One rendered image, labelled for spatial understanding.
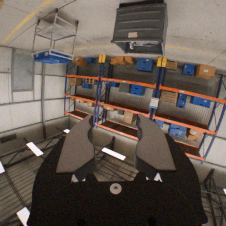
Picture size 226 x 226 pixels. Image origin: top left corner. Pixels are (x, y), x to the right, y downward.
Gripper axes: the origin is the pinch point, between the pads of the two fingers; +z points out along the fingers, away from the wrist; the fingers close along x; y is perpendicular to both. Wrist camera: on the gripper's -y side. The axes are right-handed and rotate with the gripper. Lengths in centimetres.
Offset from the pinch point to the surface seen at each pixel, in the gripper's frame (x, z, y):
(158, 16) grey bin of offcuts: 65, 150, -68
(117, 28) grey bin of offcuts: 8, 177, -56
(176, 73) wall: 294, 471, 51
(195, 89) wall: 376, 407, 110
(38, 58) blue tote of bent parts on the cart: -166, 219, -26
